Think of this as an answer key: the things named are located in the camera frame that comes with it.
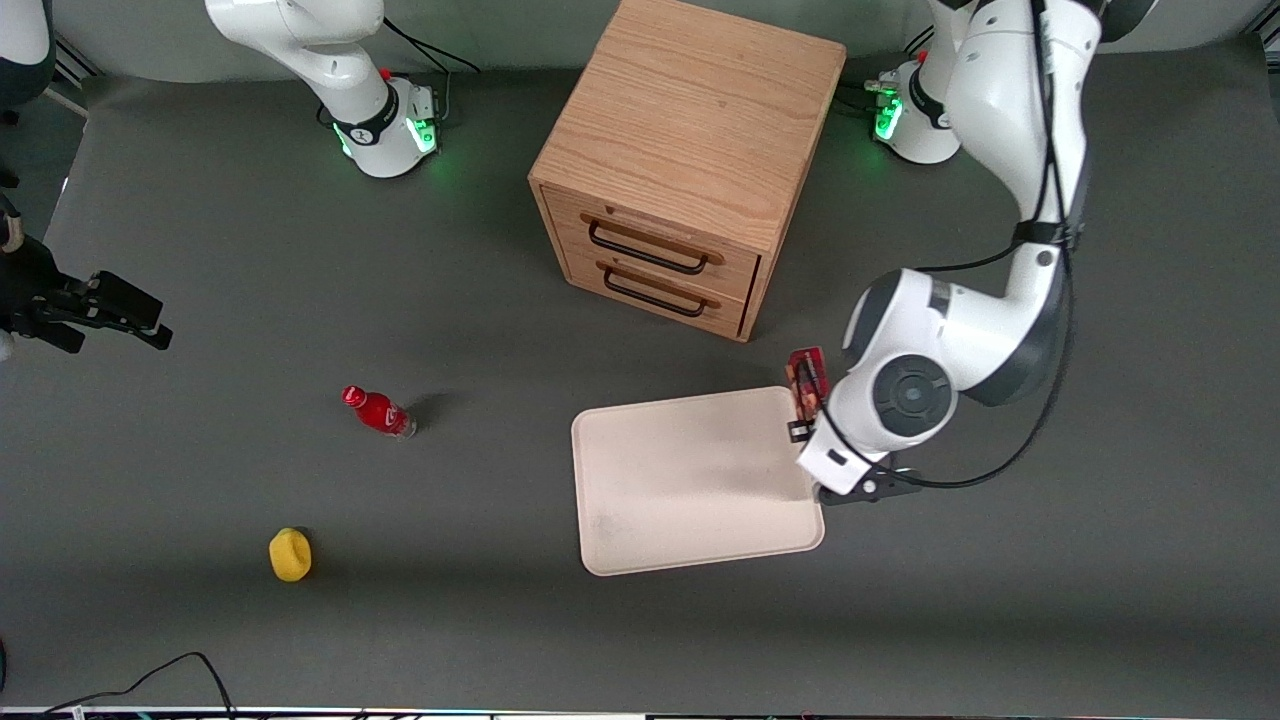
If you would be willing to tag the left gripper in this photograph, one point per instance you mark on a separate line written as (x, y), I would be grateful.
(801, 431)

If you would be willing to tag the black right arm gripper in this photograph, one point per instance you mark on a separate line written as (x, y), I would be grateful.
(38, 289)

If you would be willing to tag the red tartan cookie box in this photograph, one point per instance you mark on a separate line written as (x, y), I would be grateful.
(808, 378)

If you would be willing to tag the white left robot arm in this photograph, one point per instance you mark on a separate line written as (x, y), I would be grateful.
(1010, 100)

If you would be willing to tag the cream rectangular tray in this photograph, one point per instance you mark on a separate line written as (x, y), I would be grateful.
(690, 480)

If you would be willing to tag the red plastic bottle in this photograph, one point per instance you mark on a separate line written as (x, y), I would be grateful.
(380, 412)

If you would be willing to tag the wooden two-drawer cabinet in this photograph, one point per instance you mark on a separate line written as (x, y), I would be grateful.
(690, 120)

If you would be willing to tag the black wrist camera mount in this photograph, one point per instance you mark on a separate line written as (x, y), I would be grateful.
(880, 487)

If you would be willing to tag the metal frame rail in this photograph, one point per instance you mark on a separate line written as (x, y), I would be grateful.
(68, 75)

